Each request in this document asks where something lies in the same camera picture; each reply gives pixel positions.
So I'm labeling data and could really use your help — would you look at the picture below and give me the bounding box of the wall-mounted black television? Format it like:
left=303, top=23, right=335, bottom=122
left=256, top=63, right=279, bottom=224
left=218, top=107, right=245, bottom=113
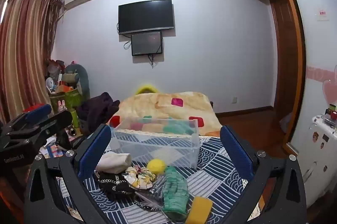
left=118, top=0, right=175, bottom=35

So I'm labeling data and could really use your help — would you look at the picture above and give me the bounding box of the green knitted glove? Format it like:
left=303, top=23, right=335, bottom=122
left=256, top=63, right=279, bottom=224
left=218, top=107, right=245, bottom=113
left=161, top=166, right=189, bottom=220

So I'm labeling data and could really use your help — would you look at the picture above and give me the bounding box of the dark purple clothing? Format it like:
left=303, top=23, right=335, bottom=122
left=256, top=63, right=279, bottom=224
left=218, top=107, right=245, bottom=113
left=76, top=92, right=120, bottom=135

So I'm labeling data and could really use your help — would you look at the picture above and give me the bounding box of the pink wall border sticker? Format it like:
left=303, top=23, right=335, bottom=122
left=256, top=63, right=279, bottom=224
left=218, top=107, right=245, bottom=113
left=307, top=65, right=337, bottom=106

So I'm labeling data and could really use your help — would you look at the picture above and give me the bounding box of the grey green plush toy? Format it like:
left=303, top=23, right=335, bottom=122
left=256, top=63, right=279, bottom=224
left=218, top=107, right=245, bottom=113
left=64, top=63, right=90, bottom=98

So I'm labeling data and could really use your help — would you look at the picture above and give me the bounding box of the green cylinder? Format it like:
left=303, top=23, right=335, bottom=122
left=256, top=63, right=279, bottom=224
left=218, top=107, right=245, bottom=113
left=70, top=109, right=80, bottom=130

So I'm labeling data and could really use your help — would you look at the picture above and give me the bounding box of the colourful picture book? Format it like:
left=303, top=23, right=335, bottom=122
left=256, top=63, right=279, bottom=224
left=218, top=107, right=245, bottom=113
left=39, top=144, right=68, bottom=159

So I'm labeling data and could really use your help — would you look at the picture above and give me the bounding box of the yellow fuzzy ball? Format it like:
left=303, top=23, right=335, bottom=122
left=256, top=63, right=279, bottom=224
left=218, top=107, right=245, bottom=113
left=147, top=159, right=167, bottom=175

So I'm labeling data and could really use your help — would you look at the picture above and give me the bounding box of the wooden door frame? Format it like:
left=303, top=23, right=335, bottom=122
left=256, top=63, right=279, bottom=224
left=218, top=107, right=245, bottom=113
left=269, top=0, right=307, bottom=155

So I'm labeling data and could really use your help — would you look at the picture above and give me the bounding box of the white appliance with stickers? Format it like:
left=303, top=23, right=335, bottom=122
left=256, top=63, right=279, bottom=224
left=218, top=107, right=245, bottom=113
left=303, top=113, right=337, bottom=206

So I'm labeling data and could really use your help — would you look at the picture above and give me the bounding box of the dark plastic bag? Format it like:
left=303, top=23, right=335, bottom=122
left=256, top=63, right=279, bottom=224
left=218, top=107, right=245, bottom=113
left=47, top=59, right=65, bottom=80

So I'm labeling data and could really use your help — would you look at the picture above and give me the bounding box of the green cardboard box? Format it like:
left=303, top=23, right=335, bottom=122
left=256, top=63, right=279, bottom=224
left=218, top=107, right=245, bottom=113
left=50, top=90, right=84, bottom=114

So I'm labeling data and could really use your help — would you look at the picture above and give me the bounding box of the peach printed blanket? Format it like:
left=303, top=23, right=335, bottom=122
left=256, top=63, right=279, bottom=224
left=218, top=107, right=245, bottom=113
left=107, top=91, right=223, bottom=138

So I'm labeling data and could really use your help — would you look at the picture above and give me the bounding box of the yellow curved object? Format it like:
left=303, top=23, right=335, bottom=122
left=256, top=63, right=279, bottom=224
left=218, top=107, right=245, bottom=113
left=135, top=84, right=160, bottom=95

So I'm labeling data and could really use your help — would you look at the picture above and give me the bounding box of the blue and white patterned bedsheet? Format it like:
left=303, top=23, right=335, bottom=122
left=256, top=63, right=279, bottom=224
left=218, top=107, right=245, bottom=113
left=56, top=135, right=260, bottom=224

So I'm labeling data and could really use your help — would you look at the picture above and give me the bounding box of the grey striped cloth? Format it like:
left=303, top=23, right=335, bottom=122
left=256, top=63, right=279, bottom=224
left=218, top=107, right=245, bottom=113
left=134, top=175, right=169, bottom=212

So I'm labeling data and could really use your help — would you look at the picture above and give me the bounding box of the small black wall monitor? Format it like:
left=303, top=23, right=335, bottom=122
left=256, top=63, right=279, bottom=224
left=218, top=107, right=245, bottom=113
left=131, top=31, right=163, bottom=56

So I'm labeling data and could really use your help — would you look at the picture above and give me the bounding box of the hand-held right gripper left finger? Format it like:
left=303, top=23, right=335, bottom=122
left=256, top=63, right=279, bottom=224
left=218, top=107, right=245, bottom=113
left=24, top=124, right=112, bottom=224

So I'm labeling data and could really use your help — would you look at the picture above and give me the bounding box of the floral yellow scrunchie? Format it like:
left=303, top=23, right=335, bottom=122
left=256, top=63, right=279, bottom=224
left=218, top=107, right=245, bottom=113
left=125, top=165, right=158, bottom=189

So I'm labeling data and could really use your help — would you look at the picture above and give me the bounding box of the striped red and beige curtain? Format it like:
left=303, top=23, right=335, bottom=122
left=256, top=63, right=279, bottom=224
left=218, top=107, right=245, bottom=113
left=0, top=0, right=65, bottom=124

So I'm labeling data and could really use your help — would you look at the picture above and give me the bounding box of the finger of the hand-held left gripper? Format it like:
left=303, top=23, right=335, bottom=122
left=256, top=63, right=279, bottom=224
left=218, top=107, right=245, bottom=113
left=0, top=104, right=52, bottom=135
left=13, top=109, right=73, bottom=147

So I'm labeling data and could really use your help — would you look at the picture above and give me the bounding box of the black monitor cable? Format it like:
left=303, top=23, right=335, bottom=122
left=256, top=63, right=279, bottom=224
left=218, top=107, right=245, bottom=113
left=147, top=54, right=159, bottom=68

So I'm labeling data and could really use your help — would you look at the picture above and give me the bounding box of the black bag with silver chains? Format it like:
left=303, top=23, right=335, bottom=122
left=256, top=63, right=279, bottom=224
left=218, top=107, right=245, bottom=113
left=93, top=170, right=137, bottom=194

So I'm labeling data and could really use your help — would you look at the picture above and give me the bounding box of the yellow sponge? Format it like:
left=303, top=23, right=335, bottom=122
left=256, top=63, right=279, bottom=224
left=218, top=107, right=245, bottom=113
left=184, top=196, right=213, bottom=224

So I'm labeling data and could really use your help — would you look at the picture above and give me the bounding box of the clear plastic storage box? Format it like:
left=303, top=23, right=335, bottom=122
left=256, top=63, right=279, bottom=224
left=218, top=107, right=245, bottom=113
left=109, top=117, right=199, bottom=169

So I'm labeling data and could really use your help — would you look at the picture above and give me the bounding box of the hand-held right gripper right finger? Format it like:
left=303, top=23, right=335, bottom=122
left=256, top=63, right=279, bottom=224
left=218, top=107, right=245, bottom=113
left=220, top=125, right=307, bottom=224

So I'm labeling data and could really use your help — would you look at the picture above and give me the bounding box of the white cloth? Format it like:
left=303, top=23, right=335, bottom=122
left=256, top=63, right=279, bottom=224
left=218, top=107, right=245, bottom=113
left=96, top=152, right=132, bottom=173

